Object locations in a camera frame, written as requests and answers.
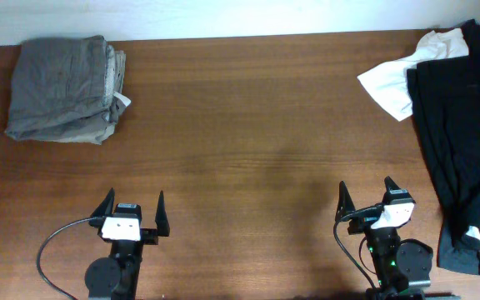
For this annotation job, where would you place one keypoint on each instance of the black garment with white stripes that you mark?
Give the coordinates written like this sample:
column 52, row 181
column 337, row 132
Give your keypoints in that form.
column 461, row 250

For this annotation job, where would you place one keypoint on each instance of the folded grey trousers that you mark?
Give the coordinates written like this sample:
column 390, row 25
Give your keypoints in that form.
column 52, row 82

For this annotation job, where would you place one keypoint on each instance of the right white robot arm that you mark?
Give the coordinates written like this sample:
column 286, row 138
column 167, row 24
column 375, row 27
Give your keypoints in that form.
column 402, row 267

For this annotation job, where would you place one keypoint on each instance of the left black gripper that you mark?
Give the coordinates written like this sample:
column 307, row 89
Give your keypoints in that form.
column 148, row 235

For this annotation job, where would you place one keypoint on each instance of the folded beige garment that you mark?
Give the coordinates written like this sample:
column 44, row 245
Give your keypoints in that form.
column 101, row 114

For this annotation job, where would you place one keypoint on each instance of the white shirt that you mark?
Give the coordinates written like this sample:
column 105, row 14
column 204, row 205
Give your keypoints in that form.
column 387, row 83

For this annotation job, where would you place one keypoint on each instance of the black shorts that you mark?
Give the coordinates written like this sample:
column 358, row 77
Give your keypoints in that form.
column 446, row 109

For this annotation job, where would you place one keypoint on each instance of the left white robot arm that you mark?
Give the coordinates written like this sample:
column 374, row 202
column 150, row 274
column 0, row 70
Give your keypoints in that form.
column 116, row 275

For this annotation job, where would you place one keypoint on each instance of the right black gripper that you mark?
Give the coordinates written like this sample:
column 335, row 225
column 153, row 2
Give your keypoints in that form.
column 357, row 226

